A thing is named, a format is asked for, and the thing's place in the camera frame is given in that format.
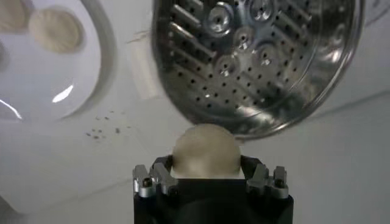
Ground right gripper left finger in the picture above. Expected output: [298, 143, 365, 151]
[132, 155, 179, 198]

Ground dark crumb specks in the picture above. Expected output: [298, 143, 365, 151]
[85, 110, 132, 141]

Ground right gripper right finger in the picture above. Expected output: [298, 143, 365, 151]
[240, 155, 289, 199]

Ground white steamed baozi bun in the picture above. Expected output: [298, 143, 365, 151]
[171, 123, 244, 180]
[29, 7, 85, 55]
[0, 0, 30, 34]

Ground stainless steel steamer basket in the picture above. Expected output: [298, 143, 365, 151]
[151, 0, 366, 141]

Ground white round plate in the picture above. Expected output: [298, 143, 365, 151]
[0, 0, 118, 122]

